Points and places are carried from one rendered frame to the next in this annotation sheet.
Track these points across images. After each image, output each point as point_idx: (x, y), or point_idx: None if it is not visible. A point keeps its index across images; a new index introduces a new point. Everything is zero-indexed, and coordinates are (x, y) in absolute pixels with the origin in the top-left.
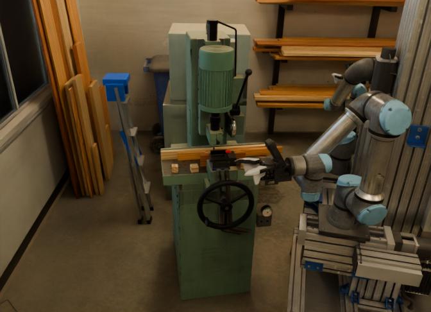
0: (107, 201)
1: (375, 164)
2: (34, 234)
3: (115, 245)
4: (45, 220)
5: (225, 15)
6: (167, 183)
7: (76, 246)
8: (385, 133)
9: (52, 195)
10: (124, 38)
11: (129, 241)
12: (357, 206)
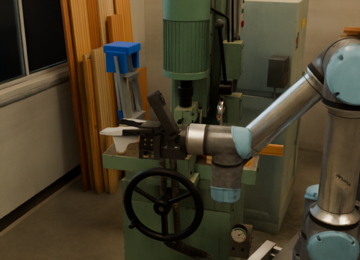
0: (113, 201)
1: (330, 158)
2: (19, 218)
3: (92, 251)
4: (38, 206)
5: None
6: (107, 165)
7: (51, 241)
8: (338, 101)
9: (58, 182)
10: None
11: (111, 250)
12: (309, 230)
